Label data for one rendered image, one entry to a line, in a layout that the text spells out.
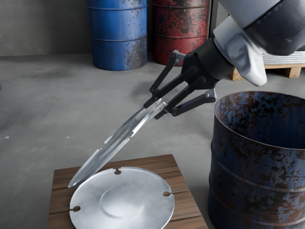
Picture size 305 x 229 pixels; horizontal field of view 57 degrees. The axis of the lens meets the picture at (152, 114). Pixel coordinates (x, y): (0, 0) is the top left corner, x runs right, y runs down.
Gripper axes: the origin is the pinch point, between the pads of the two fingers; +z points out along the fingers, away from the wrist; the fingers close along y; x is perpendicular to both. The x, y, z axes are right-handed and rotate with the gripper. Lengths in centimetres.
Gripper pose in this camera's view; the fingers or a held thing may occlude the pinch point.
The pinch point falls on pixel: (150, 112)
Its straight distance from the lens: 61.9
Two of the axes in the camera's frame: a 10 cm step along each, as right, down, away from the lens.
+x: -2.8, 4.3, -8.6
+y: -6.8, -7.2, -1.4
